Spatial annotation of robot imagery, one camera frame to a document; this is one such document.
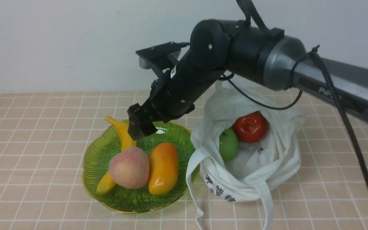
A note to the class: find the green glass leaf plate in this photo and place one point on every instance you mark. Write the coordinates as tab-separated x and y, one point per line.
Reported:
96	163

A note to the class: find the red apple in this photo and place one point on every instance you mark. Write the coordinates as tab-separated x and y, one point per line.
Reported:
251	128

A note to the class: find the white cloth tote bag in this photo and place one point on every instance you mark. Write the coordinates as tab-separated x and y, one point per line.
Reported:
256	169

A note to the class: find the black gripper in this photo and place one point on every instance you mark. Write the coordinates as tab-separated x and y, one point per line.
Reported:
172	96

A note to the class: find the orange mango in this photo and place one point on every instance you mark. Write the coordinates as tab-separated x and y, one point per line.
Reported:
163	169

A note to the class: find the pink yellow peach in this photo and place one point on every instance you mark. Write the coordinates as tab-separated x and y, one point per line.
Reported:
130	168

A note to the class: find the yellow banana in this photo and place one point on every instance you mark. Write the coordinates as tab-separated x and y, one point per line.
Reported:
107	183

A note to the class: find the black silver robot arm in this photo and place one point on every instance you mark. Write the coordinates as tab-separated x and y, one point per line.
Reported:
276	61

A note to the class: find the green apple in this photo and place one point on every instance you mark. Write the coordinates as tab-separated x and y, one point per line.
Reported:
228	144

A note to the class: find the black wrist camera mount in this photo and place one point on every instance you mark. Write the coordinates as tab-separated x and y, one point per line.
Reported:
160	57

